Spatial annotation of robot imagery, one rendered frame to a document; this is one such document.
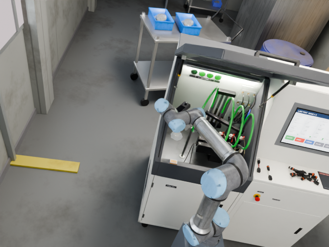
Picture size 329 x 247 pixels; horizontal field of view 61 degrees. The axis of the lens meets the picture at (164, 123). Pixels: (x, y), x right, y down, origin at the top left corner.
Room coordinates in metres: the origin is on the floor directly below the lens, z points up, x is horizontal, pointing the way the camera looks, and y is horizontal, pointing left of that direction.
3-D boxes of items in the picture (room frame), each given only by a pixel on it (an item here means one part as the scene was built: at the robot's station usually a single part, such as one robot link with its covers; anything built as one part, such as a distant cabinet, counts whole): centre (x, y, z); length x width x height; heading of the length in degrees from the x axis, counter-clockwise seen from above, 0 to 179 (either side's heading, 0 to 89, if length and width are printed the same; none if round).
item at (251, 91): (1.82, -0.55, 1.20); 0.13 x 0.03 x 0.31; 95
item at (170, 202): (1.28, -0.35, 0.44); 0.65 x 0.02 x 0.68; 95
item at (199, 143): (1.55, -0.45, 0.91); 0.34 x 0.10 x 0.15; 95
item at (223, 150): (1.02, -0.28, 1.49); 0.49 x 0.11 x 0.12; 42
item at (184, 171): (1.30, -0.35, 0.87); 0.62 x 0.04 x 0.16; 95
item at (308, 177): (1.45, -1.08, 1.01); 0.23 x 0.11 x 0.06; 95
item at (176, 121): (1.10, -0.06, 1.49); 0.11 x 0.11 x 0.08; 42
